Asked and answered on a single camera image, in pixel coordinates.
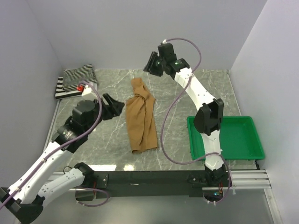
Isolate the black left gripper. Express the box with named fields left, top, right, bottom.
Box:
left=85, top=93, right=125, bottom=134

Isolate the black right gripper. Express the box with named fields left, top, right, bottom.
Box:
left=142, top=52, right=165, bottom=78

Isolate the wide striped black white tank top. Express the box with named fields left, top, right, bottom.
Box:
left=55, top=77, right=99, bottom=100

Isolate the tan tank top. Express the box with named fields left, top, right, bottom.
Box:
left=126, top=78, right=158, bottom=154

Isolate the thin striped black tank top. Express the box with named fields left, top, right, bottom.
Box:
left=63, top=64, right=98, bottom=91

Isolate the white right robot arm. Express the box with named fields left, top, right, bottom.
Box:
left=143, top=40, right=226, bottom=186

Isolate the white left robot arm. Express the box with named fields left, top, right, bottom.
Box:
left=0, top=93, right=125, bottom=224

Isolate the green plastic bin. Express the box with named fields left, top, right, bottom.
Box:
left=186, top=116, right=265, bottom=161

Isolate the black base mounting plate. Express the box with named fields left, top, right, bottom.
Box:
left=76, top=170, right=232, bottom=201

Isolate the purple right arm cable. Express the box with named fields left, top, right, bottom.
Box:
left=160, top=37, right=232, bottom=204

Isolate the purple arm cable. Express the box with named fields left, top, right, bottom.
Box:
left=160, top=37, right=232, bottom=204
left=0, top=81, right=110, bottom=208

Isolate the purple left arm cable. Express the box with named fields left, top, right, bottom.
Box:
left=0, top=81, right=110, bottom=208

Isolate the aluminium rail frame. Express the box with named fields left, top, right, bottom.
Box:
left=13, top=69, right=281, bottom=224

